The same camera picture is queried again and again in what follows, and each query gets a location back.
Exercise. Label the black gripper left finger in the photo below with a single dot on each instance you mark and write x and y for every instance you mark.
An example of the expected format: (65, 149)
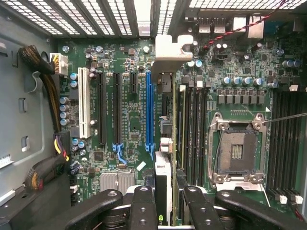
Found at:
(142, 210)

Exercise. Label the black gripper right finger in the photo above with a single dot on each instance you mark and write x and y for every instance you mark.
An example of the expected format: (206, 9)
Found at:
(199, 210)

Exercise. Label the silver chipset heat sink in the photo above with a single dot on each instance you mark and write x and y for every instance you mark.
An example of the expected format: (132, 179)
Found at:
(110, 182)

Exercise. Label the silver socket cover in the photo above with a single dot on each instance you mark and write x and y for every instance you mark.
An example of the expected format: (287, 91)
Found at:
(244, 185)

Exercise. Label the CPU socket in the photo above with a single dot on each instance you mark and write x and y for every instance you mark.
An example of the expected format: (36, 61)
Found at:
(237, 151)

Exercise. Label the black RAM slot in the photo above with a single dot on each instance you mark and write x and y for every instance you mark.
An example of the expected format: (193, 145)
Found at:
(204, 131)
(189, 131)
(197, 131)

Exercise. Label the green motherboard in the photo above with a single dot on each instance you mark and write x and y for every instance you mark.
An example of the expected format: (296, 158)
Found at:
(134, 112)

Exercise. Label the blue expansion slot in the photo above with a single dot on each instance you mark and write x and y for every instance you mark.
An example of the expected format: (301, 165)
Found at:
(149, 107)

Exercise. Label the long black expansion slot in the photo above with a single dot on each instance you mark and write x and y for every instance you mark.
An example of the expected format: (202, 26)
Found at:
(118, 107)
(102, 107)

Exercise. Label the white expansion slot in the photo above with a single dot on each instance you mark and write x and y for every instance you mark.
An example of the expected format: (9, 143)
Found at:
(84, 103)

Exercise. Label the silver locking lever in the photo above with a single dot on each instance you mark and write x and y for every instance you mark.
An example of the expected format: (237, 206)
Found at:
(287, 118)

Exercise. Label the short black expansion slot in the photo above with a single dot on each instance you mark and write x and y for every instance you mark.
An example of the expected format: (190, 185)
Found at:
(134, 82)

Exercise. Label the open black PC case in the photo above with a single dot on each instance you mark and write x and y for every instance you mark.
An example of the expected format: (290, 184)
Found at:
(24, 95)

